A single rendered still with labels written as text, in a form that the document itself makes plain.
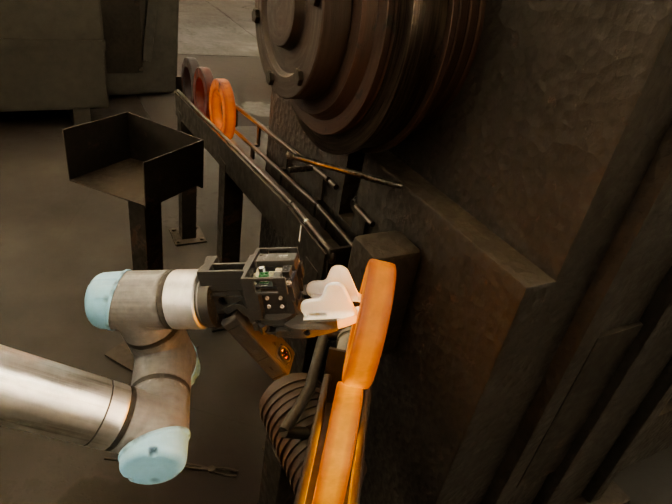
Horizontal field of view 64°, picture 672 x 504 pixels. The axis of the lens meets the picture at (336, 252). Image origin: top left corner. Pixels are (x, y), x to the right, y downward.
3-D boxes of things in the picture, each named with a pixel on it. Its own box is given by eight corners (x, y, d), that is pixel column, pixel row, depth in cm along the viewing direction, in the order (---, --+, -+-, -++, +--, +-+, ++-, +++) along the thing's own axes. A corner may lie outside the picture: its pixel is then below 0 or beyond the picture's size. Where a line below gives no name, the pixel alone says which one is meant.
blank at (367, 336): (398, 243, 68) (372, 237, 68) (396, 306, 54) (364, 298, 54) (371, 340, 75) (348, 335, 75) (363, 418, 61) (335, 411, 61)
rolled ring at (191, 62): (192, 60, 181) (202, 61, 182) (180, 53, 195) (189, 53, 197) (194, 115, 189) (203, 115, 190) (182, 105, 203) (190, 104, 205)
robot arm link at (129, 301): (124, 303, 75) (99, 257, 70) (197, 302, 73) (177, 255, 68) (98, 347, 69) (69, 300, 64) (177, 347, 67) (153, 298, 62)
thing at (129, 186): (141, 315, 183) (127, 111, 144) (201, 348, 174) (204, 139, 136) (92, 348, 167) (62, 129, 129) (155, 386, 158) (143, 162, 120)
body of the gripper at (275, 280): (290, 279, 58) (187, 281, 61) (301, 340, 63) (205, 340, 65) (303, 245, 65) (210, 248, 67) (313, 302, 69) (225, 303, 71)
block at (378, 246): (378, 327, 109) (403, 226, 96) (399, 354, 103) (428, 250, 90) (331, 338, 104) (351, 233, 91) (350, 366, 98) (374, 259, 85)
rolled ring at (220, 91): (206, 84, 171) (216, 84, 172) (212, 143, 173) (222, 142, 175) (221, 72, 154) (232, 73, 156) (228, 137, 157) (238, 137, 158)
